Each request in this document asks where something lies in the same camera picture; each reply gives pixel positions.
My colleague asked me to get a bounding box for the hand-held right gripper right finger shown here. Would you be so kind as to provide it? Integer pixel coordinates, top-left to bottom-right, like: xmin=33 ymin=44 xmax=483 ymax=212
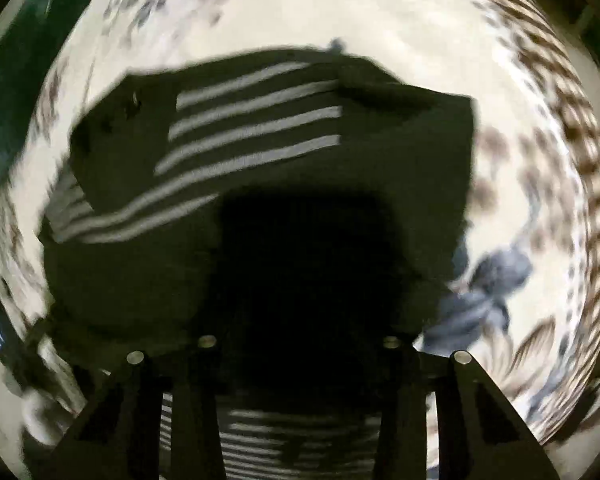
xmin=374 ymin=335 xmax=561 ymax=480

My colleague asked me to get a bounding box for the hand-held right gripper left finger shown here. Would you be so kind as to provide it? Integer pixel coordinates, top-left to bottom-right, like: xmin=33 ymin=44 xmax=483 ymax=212
xmin=45 ymin=335 xmax=227 ymax=480

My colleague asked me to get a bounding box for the dark striped garment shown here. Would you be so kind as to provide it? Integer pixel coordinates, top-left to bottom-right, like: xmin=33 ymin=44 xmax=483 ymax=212
xmin=37 ymin=47 xmax=481 ymax=480

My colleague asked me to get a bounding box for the dark green plush blanket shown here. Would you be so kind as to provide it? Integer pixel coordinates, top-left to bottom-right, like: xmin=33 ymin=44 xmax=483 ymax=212
xmin=0 ymin=0 xmax=112 ymax=207

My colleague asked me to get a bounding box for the bed with floral sheet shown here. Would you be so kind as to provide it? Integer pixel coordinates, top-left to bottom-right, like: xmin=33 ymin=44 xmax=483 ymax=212
xmin=0 ymin=0 xmax=600 ymax=466

